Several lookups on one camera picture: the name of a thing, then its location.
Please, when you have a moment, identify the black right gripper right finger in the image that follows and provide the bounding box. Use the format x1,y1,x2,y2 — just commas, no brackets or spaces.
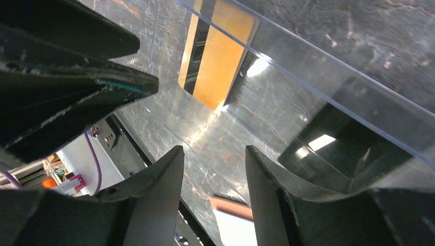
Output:
245,145,434,245

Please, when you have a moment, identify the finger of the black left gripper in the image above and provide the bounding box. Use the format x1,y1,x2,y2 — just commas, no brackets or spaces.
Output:
1,1,140,59
1,25,159,163

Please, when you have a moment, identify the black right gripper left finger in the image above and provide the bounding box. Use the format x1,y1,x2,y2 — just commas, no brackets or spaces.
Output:
1,146,184,245

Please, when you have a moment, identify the tan leather card holder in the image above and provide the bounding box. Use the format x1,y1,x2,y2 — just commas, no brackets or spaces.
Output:
209,196,258,246

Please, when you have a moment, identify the clear acrylic card box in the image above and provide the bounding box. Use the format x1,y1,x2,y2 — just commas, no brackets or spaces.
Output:
145,1,434,197

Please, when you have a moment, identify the orange credit card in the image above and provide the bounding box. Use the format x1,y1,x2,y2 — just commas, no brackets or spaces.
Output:
178,1,259,111

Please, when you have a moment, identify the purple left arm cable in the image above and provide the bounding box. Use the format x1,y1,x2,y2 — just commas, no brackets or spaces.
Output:
0,132,103,196

